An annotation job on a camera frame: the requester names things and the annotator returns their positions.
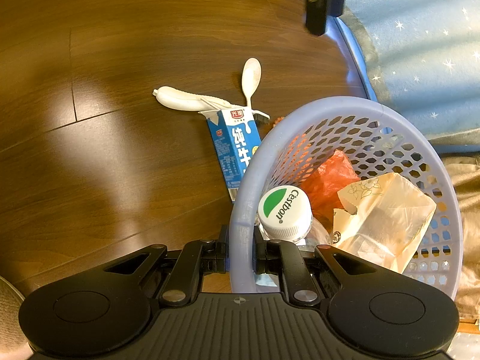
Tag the clear plastic water bottle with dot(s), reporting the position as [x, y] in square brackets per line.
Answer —
[285, 214]

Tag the orange foam fruit net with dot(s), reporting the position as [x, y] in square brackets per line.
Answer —
[276, 122]

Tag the wooden chair with tan cover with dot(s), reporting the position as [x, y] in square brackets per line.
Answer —
[464, 174]

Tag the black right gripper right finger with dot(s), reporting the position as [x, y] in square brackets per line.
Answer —
[284, 259]

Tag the light blue star curtain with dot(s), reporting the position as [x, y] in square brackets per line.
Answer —
[421, 59]

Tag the beige snack wrapper bag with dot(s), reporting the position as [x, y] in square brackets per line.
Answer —
[382, 220]

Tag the blue white milk carton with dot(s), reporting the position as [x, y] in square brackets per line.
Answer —
[236, 138]

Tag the red plastic bag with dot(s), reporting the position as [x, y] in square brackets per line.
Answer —
[323, 184]

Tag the lavender plastic mesh wastebasket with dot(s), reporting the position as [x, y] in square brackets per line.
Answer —
[376, 140]

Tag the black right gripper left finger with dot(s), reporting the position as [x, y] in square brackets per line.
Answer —
[188, 266]

